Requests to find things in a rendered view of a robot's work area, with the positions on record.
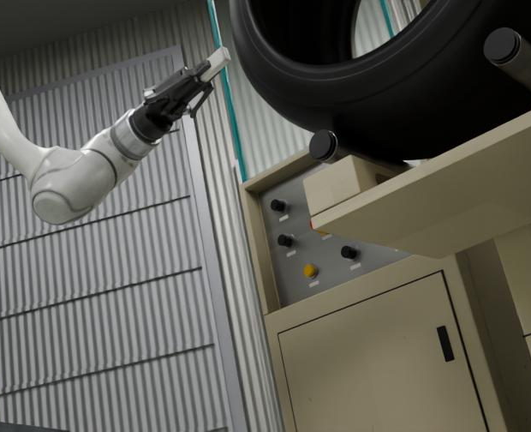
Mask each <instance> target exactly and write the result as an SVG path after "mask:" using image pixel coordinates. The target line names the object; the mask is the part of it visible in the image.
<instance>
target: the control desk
mask: <svg viewBox="0 0 531 432"><path fill-rule="evenodd" d="M327 166H329V165H328V164H326V163H323V162H321V161H318V160H317V159H314V158H313V157H312V156H311V154H310V152H309V146H308V147H306V148H304V149H302V150H301V151H300V152H298V153H295V154H294V155H292V156H290V157H288V158H287V159H285V160H283V161H281V162H280V163H278V164H276V165H274V166H273V167H271V168H269V169H267V170H266V171H263V172H261V173H260V174H259V175H257V176H255V177H252V178H251V179H249V180H247V181H246V182H245V183H242V184H240V185H239V190H240V195H241V200H242V208H243V212H244V218H245V222H246V227H247V231H248V240H249V244H250V249H251V254H252V258H253V263H254V271H255V276H256V280H257V285H258V290H259V294H260V302H261V308H262V312H263V315H265V317H264V319H265V327H266V331H267V336H268V341H269V346H270V350H271V359H272V363H273V368H274V372H275V377H276V382H277V390H278V395H279V399H280V404H281V408H282V413H283V421H284V426H285V431H286V432H531V354H530V351H529V348H528V344H527V340H526V338H523V337H522V336H523V335H524V332H523V330H522V325H521V322H520V319H519V316H518V315H517V314H516V306H515V304H514V300H513V297H512V295H511V292H510V287H509V285H508V281H507V278H506V276H505V273H504V269H503V266H502V262H501V260H500V257H499V254H498V250H497V247H496V243H495V241H494V238H492V239H490V240H487V241H485V242H483V243H479V244H476V245H475V246H472V247H470V248H467V249H464V250H462V251H459V252H457V253H455V254H453V255H449V256H446V257H445V258H442V259H440V260H437V259H433V258H430V257H426V256H422V255H416V254H412V253H409V252H405V251H401V250H397V249H391V248H387V247H384V246H379V245H376V244H372V243H366V242H362V241H358V240H354V239H351V238H347V237H340V236H337V235H333V234H330V233H326V232H323V231H316V230H314V229H313V225H312V221H311V218H312V216H311V215H310V212H309V207H308V204H307V197H306V193H305V189H304V185H303V180H304V179H305V178H307V177H310V176H312V175H313V174H314V173H316V172H318V171H321V170H323V169H325V168H326V167H327Z"/></svg>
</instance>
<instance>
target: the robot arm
mask: <svg viewBox="0 0 531 432"><path fill-rule="evenodd" d="M230 61H231V59H230V55H229V53H228V50H227V48H225V47H223V46H221V47H220V48H219V49H218V50H217V51H215V52H214V53H213V54H212V55H211V56H210V57H209V58H208V59H205V60H203V61H202V62H201V63H200V64H199V65H198V66H197V67H195V68H192V69H188V68H187V67H183V68H181V69H179V70H177V72H175V73H173V74H172V75H170V76H168V77H167V78H165V79H163V80H162V81H161V82H159V83H157V84H156V85H154V86H153V87H149V88H146V89H144V90H143V94H144V97H145V101H144V102H143V103H141V104H140V105H139V106H138V107H137V108H136V109H132V110H129V111H127V112H126V113H125V114H124V115H123V116H122V117H121V118H120V119H119V120H118V121H116V122H115V123H114V124H113V125H112V126H111V127H109V128H108V129H104V130H103V131H101V132H100V133H99V134H97V135H95V136H94V137H93V138H92V139H91V140H89V141H88V142H87V143H86V144H85V145H84V146H83V147H82V148H81V149H80V150H79V151H77V150H70V149H66V148H62V147H59V146H55V147H51V148H42V147H38V146H36V145H34V144H33V143H31V142H30V141H29V140H28V139H26V138H25V137H24V136H23V134H22V133H21V132H20V131H19V129H18V127H17V125H16V123H15V120H14V118H13V117H12V115H11V112H10V110H9V108H8V106H7V104H6V102H5V100H4V98H3V96H2V93H1V91H0V154H2V156H4V158H6V160H7V161H8V162H9V163H10V164H12V166H14V168H15V169H16V170H18V171H19V172H20V173H21V174H22V175H23V176H24V177H25V178H26V180H27V185H28V190H29V191H30V192H31V204H32V208H33V211H34V212H35V214H36V215H37V216H38V217H39V218H40V219H41V220H43V221H44V222H45V223H48V224H50V225H68V224H71V223H74V222H75V221H77V220H79V219H82V218H83V217H85V216H87V215H88V214H89V213H90V212H91V211H93V210H94V209H95V208H96V207H98V206H99V205H100V204H101V203H102V202H103V201H104V199H105V198H106V197H107V195H108V194H109V193H110V192H111V191H112V190H113V189H114V188H115V187H117V186H118V185H120V184H121V183H122V182H124V181H125V180H126V179H127V178H128V177H129V176H130V175H131V174H132V172H133V171H134V170H135V169H136V168H137V167H138V165H139V164H140V162H141V160H142V159H143V158H145V157H146V156H147V155H148V154H149V153H150V152H151V151H152V150H153V149H154V148H155V147H156V146H157V145H159V143H160V142H161V140H162V137H163V136H164V135H165V134H166V133H167V132H168V131H170V129H171V127H172V125H173V122H175V121H176V120H178V119H180V118H182V116H187V115H189V116H190V117H191V118H195V117H196V114H197V110H198V109H199V108H200V107H201V106H202V104H203V103H204V102H205V100H206V99H207V97H208V96H209V95H210V93H211V92H212V90H213V89H214V86H213V84H212V79H213V78H214V77H215V76H216V75H218V74H219V73H220V71H221V69H222V68H223V67H224V66H225V65H226V64H227V63H229V62H230Z"/></svg>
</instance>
